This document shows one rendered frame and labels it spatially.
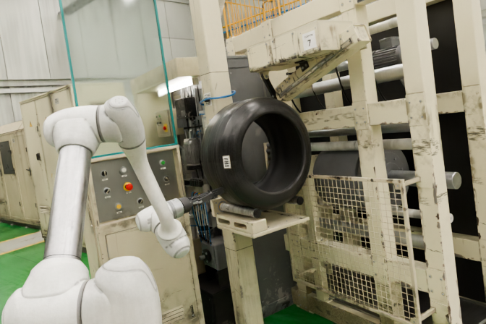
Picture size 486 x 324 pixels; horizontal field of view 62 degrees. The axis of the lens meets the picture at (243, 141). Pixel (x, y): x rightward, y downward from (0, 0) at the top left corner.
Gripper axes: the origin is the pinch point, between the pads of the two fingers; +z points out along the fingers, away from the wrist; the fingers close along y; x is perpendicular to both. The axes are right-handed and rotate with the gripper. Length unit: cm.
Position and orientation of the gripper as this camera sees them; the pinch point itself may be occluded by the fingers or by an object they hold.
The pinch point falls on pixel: (217, 192)
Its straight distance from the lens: 201.1
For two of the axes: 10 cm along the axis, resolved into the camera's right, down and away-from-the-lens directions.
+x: 2.5, 9.6, 1.2
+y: -5.4, 0.4, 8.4
